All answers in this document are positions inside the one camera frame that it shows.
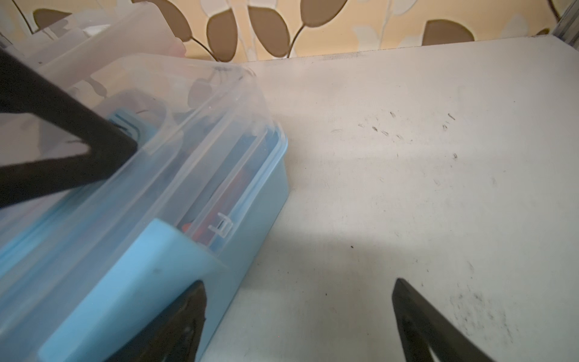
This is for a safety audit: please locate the aluminium frame post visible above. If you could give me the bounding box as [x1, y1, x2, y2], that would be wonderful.
[552, 0, 579, 50]

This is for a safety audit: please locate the pink toolbox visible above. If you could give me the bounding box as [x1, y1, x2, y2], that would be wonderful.
[4, 2, 185, 89]

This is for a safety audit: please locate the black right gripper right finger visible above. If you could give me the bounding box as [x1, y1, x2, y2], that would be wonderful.
[391, 278, 491, 361]

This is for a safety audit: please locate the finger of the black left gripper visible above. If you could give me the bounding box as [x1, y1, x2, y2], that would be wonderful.
[1, 51, 137, 208]

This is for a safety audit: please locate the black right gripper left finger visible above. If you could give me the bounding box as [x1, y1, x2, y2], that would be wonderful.
[108, 281, 207, 361]

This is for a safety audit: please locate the light blue toolbox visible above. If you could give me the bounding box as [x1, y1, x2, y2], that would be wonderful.
[1, 54, 289, 361]

